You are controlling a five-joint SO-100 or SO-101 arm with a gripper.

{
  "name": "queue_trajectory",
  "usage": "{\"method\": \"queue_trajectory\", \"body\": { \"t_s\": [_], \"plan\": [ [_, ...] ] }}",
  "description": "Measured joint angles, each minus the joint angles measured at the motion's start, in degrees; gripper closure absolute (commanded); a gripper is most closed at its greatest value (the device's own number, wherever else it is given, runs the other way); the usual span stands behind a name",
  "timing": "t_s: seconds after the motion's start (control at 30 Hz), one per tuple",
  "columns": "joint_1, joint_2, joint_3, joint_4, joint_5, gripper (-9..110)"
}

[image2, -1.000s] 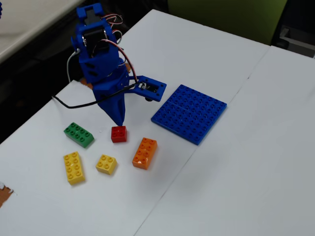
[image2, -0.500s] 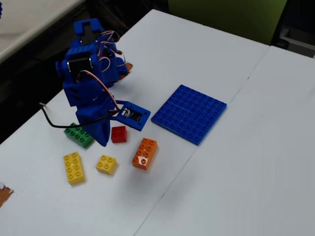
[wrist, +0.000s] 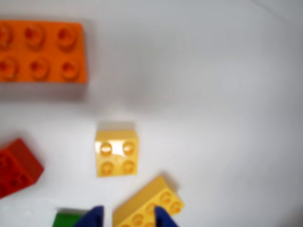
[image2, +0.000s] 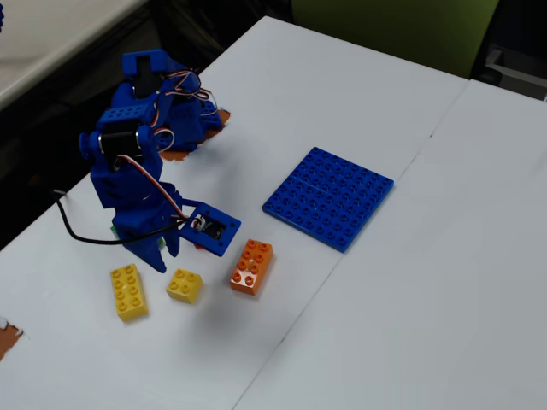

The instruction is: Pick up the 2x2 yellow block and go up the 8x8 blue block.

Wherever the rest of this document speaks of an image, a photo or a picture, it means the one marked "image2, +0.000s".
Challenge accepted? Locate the green 2x4 block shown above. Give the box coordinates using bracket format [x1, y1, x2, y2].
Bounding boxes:
[110, 224, 166, 249]

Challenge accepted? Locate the orange 2x4 block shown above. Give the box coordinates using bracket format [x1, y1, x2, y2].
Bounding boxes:
[228, 238, 274, 296]

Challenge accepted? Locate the blue 8x8 base plate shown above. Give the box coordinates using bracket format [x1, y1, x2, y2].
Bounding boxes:
[262, 146, 395, 254]

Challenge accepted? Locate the black cable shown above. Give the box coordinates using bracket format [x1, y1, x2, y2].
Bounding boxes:
[52, 189, 191, 247]

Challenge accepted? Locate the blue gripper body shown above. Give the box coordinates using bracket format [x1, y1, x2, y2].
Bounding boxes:
[112, 182, 190, 245]

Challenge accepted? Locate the white background table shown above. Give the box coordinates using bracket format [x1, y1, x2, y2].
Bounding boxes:
[0, 0, 149, 110]

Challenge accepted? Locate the yellow 2x2 block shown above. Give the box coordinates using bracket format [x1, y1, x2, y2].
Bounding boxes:
[165, 267, 204, 305]

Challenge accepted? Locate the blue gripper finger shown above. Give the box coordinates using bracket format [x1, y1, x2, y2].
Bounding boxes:
[122, 231, 168, 274]
[164, 227, 181, 259]

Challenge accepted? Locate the grey metal frame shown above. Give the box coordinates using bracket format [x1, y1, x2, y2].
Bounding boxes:
[481, 41, 547, 103]

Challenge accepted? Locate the brown patch under robot base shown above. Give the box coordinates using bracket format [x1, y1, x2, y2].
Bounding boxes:
[159, 108, 232, 164]

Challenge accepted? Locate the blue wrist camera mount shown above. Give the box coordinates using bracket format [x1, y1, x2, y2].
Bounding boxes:
[178, 202, 243, 258]

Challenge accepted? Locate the yellow 2x4 block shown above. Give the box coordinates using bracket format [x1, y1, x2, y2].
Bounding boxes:
[109, 263, 150, 323]

